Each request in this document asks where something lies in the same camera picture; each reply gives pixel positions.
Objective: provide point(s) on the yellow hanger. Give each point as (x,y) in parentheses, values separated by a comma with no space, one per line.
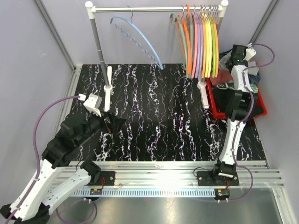
(209,49)

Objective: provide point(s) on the red tank top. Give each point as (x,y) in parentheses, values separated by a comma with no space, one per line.
(225,76)

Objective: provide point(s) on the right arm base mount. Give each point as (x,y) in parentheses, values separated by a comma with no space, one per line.
(205,178)

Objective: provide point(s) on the white metal clothes rack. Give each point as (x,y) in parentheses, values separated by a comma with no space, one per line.
(107,71)

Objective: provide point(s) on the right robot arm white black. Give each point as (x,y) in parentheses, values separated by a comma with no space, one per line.
(238,111)

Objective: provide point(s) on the mint green hanger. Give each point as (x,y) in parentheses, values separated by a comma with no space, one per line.
(178,20)

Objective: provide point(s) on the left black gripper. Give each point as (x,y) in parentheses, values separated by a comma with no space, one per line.
(116,123)

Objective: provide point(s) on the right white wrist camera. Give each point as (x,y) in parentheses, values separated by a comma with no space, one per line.
(249,53)

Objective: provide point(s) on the grey tank top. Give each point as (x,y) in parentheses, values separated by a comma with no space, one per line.
(223,59)

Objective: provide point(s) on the black garment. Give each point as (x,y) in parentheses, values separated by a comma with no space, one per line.
(222,98)

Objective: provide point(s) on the green striped garment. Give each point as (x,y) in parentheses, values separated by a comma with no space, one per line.
(230,85)

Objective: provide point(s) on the red plastic bin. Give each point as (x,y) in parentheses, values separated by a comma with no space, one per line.
(215,107)

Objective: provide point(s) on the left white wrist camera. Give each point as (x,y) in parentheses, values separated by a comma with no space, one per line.
(93,103)

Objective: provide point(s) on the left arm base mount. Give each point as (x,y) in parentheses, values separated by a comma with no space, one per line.
(108,178)

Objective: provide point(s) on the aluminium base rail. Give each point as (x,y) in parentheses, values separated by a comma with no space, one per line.
(176,179)

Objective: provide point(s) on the purple hanger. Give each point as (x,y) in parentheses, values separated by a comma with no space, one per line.
(200,46)

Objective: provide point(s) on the lime green hanger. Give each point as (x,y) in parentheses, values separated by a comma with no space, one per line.
(213,39)

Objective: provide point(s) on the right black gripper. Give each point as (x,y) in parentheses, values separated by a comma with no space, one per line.
(245,60)

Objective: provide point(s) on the orange-yellow hanger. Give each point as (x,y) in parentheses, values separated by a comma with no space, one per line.
(205,38)

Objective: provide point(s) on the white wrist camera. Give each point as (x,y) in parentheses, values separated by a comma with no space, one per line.
(249,53)
(93,103)

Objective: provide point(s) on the blue grey garment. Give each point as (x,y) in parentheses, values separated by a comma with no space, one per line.
(254,77)

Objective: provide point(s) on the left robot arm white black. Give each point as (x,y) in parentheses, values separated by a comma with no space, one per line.
(37,202)

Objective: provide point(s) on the light blue hanger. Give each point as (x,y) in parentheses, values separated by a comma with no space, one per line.
(146,46)

